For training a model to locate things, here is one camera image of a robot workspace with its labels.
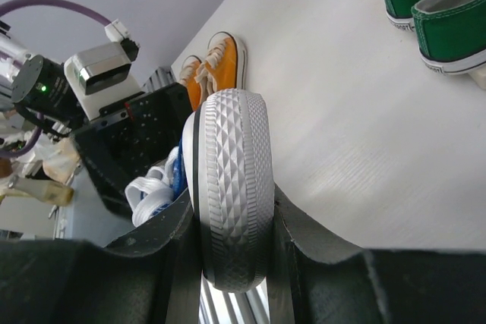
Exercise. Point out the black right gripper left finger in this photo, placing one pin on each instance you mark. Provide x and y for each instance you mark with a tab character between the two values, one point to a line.
150	275

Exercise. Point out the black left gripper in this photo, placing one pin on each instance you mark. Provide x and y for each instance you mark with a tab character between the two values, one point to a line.
123	144

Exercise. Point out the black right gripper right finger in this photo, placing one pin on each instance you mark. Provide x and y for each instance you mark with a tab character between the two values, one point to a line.
316	276

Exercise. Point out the blue sneaker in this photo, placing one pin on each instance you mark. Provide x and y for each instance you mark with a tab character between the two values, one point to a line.
224	162

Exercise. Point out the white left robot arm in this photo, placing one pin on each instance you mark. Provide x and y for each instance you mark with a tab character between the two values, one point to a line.
42	94

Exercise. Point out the beige three-tier shoe shelf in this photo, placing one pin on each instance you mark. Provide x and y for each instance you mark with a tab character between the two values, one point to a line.
450	33

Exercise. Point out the orange sneaker lower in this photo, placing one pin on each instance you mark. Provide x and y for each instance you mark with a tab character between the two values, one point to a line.
187	78

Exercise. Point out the orange sneaker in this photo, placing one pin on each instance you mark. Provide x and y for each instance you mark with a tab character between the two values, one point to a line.
187	78
224	65

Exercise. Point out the orange sneaker upper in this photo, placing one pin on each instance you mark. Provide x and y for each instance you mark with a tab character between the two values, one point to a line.
224	65

